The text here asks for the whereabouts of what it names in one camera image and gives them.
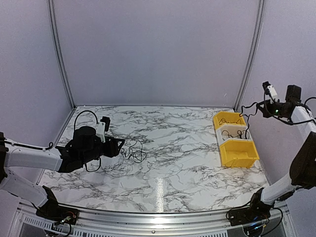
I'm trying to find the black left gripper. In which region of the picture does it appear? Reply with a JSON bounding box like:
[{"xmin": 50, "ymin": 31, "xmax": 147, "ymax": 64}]
[{"xmin": 80, "ymin": 136, "xmax": 124, "ymax": 165}]

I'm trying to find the cable bundle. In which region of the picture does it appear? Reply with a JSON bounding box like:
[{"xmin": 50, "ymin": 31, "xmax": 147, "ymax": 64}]
[{"xmin": 118, "ymin": 139, "xmax": 148, "ymax": 165}]

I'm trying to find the thin black cable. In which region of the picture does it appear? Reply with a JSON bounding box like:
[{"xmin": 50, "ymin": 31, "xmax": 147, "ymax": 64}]
[{"xmin": 218, "ymin": 118, "xmax": 244, "ymax": 125}]

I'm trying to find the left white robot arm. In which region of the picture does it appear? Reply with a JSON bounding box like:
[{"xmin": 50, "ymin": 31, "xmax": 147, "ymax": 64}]
[{"xmin": 0, "ymin": 125, "xmax": 125, "ymax": 220}]

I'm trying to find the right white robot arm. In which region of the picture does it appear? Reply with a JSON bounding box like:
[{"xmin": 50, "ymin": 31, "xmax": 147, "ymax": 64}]
[{"xmin": 244, "ymin": 81, "xmax": 316, "ymax": 221}]

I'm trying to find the yellow plastic bin far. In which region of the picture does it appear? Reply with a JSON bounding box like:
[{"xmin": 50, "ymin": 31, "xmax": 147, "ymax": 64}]
[{"xmin": 213, "ymin": 111, "xmax": 246, "ymax": 129}]

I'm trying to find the yellow plastic bin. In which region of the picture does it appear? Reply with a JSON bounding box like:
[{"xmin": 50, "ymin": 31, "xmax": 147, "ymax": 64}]
[
  {"xmin": 213, "ymin": 111, "xmax": 246, "ymax": 129},
  {"xmin": 219, "ymin": 140, "xmax": 260, "ymax": 168}
]

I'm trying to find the clear plastic bin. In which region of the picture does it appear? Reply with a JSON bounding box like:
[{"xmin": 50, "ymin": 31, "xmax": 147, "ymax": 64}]
[{"xmin": 215, "ymin": 124, "xmax": 253, "ymax": 145}]

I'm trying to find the yellow plastic bin near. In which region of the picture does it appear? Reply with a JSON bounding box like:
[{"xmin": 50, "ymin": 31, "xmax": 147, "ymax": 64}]
[{"xmin": 219, "ymin": 140, "xmax": 260, "ymax": 168}]

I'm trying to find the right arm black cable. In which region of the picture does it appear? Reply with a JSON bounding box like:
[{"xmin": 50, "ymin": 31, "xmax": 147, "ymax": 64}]
[{"xmin": 276, "ymin": 96, "xmax": 316, "ymax": 125}]

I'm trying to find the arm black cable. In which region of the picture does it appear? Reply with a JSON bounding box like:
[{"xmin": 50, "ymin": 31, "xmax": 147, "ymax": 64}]
[
  {"xmin": 276, "ymin": 96, "xmax": 316, "ymax": 125},
  {"xmin": 46, "ymin": 110, "xmax": 102, "ymax": 173}
]

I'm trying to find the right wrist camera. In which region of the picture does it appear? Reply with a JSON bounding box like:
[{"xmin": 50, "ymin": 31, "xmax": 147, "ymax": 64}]
[{"xmin": 262, "ymin": 81, "xmax": 279, "ymax": 104}]

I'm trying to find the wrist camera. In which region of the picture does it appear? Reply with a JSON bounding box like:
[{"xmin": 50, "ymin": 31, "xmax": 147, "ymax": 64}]
[
  {"xmin": 96, "ymin": 116, "xmax": 111, "ymax": 143},
  {"xmin": 262, "ymin": 81, "xmax": 279, "ymax": 104}
]

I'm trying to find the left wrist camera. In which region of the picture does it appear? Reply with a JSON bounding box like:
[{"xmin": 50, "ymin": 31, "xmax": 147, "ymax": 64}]
[{"xmin": 96, "ymin": 116, "xmax": 111, "ymax": 143}]

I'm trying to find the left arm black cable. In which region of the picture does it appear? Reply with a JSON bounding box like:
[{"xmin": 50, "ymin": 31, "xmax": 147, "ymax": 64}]
[{"xmin": 46, "ymin": 110, "xmax": 102, "ymax": 173}]

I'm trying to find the right aluminium corner post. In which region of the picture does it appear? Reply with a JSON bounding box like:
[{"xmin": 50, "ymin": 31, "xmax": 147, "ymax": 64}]
[{"xmin": 233, "ymin": 0, "xmax": 266, "ymax": 111}]

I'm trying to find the aluminium corner post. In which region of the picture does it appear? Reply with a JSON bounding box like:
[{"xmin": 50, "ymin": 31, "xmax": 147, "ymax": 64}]
[
  {"xmin": 47, "ymin": 0, "xmax": 76, "ymax": 110},
  {"xmin": 233, "ymin": 0, "xmax": 266, "ymax": 111}
]

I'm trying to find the aluminium front rail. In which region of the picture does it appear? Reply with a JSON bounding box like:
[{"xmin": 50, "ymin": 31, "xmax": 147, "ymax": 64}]
[{"xmin": 9, "ymin": 197, "xmax": 289, "ymax": 237}]

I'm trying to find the left aluminium corner post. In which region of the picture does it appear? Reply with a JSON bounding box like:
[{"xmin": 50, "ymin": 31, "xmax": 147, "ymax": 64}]
[{"xmin": 47, "ymin": 0, "xmax": 76, "ymax": 110}]

